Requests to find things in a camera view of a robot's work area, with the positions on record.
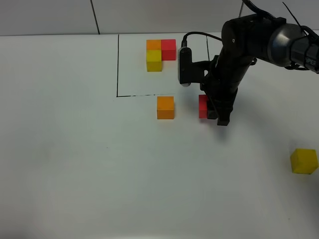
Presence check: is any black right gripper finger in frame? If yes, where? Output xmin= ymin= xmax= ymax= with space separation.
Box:
xmin=216 ymin=101 xmax=233 ymax=125
xmin=207 ymin=99 xmax=218 ymax=120

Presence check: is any red template block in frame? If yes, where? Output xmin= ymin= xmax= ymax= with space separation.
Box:
xmin=161 ymin=39 xmax=176 ymax=61

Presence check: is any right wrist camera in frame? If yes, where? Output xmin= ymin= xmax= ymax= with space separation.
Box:
xmin=178 ymin=47 xmax=213 ymax=87

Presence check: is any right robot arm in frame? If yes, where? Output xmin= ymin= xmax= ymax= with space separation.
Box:
xmin=200 ymin=14 xmax=319 ymax=126

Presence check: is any yellow template block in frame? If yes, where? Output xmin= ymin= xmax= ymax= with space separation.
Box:
xmin=146 ymin=50 xmax=162 ymax=72

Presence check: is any orange template block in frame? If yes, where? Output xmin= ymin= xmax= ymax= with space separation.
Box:
xmin=146 ymin=39 xmax=161 ymax=51

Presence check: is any black right camera cable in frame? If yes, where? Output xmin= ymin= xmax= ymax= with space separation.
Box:
xmin=181 ymin=31 xmax=223 ymax=48

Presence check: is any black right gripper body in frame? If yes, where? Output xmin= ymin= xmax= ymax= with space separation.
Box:
xmin=200 ymin=54 xmax=256 ymax=105

